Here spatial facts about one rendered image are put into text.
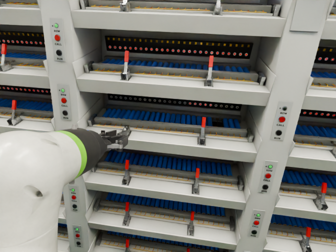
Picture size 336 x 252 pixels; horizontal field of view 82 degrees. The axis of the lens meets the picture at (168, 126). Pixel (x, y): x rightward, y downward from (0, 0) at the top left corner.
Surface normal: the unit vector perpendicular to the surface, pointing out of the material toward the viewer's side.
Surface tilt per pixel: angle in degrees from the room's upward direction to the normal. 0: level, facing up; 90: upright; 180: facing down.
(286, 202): 18
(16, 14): 108
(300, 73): 90
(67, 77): 90
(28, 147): 36
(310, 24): 90
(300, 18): 90
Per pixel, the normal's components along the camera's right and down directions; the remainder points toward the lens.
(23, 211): 0.65, 0.27
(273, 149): -0.12, 0.29
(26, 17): -0.14, 0.57
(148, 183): 0.02, -0.82
